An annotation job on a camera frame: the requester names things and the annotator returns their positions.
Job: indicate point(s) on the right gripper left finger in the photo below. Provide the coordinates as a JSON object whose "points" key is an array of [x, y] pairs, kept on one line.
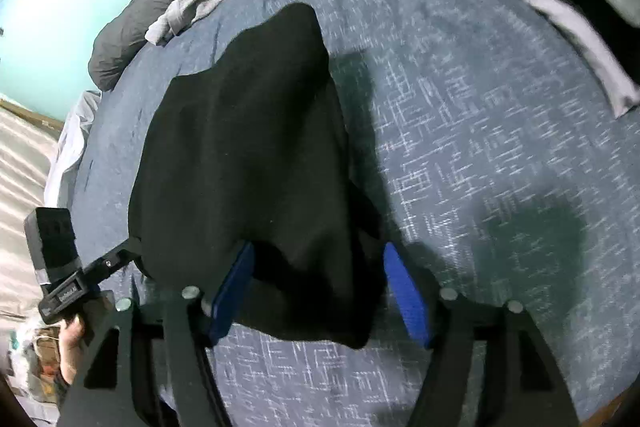
{"points": [[148, 366]]}

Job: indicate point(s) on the wooden pole by curtain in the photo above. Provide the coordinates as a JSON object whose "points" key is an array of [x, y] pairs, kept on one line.
{"points": [[36, 119]]}

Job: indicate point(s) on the person's left hand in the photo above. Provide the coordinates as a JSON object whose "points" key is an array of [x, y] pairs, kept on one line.
{"points": [[70, 342]]}

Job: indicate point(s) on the light grey blanket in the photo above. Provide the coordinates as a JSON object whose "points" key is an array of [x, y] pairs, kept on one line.
{"points": [[72, 143]]}

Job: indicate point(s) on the beige striped curtain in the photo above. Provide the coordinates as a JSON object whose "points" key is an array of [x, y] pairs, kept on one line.
{"points": [[26, 152]]}

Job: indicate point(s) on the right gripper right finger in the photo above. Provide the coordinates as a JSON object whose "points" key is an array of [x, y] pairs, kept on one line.
{"points": [[522, 383]]}

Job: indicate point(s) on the blue patterned bed sheet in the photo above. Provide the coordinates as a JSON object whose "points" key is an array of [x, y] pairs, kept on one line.
{"points": [[483, 138]]}

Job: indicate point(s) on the black fleece-lined pants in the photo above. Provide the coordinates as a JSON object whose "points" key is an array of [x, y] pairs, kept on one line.
{"points": [[254, 150]]}

